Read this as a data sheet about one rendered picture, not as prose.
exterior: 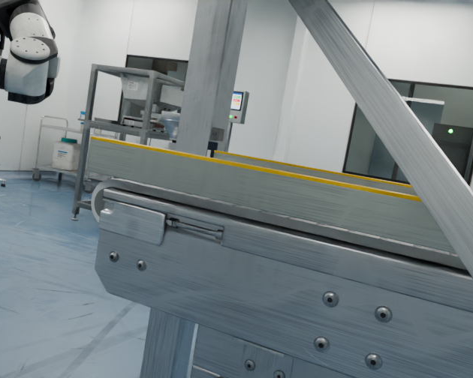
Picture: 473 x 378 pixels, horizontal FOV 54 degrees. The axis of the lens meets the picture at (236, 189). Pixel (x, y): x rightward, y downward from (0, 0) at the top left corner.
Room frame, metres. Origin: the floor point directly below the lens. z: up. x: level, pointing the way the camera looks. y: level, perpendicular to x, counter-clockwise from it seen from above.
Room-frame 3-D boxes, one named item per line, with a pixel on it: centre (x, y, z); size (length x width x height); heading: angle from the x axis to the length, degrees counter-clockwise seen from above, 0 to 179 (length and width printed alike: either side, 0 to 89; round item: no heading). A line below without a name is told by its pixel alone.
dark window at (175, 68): (6.57, 1.27, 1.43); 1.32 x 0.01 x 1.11; 68
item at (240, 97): (3.52, 0.15, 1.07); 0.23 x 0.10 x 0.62; 68
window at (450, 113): (5.32, -1.86, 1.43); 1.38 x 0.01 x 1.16; 68
